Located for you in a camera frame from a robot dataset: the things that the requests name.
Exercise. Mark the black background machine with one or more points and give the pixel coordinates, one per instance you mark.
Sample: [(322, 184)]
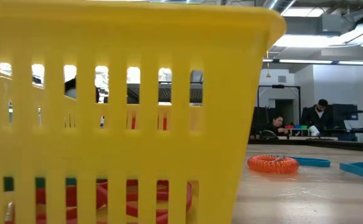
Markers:
[(346, 113)]

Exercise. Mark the yellow plastic basket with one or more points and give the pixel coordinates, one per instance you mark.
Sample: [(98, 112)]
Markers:
[(215, 140)]

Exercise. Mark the green rubber band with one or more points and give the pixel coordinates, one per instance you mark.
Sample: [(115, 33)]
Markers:
[(8, 184)]

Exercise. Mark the yellow hanging pendant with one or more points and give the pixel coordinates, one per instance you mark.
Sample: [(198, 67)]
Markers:
[(267, 74)]

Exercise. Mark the rack with coloured bins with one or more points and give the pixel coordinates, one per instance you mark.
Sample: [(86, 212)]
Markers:
[(296, 127)]

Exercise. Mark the black background station frame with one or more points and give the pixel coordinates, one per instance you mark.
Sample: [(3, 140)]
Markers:
[(277, 86)]

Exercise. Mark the red orange coil wristband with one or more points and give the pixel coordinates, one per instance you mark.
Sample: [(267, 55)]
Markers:
[(262, 165)]

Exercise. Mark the red rubber band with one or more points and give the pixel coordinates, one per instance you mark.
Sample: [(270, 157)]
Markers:
[(162, 196)]

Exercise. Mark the black aluminium table frame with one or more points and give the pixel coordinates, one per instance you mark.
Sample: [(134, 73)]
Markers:
[(324, 143)]

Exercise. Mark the long ceiling light strip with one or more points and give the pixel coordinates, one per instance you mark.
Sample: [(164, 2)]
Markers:
[(267, 60), (358, 62), (305, 61)]

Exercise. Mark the person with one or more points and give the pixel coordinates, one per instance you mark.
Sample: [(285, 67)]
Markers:
[(276, 126), (318, 116)]

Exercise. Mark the blue rubber band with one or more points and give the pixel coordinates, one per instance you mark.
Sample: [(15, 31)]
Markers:
[(315, 162), (355, 169)]

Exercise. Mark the silver ceiling duct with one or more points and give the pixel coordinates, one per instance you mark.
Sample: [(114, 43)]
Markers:
[(277, 3)]

